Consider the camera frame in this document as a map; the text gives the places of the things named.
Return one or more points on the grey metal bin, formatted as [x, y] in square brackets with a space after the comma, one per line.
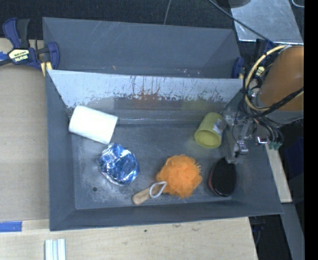
[158, 50]

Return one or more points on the pale brown flat board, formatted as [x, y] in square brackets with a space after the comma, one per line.
[20, 145]

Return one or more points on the blue shiny foil packet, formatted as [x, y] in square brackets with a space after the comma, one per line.
[118, 164]

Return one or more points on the yellow plastic cup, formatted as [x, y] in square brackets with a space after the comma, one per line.
[208, 134]

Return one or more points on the black oval brush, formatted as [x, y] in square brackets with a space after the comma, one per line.
[223, 178]

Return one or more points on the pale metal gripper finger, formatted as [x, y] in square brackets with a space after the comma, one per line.
[231, 153]
[242, 148]

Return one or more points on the white cylinder roll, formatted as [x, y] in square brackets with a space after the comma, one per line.
[92, 124]

